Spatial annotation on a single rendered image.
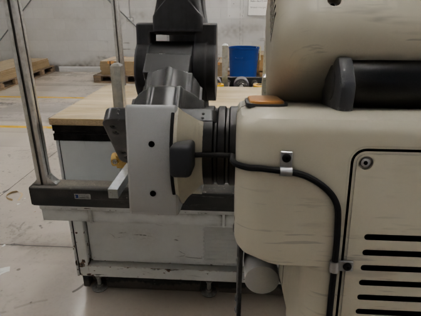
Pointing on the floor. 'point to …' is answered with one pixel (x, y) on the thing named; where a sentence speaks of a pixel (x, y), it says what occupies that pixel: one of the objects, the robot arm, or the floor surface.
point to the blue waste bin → (243, 61)
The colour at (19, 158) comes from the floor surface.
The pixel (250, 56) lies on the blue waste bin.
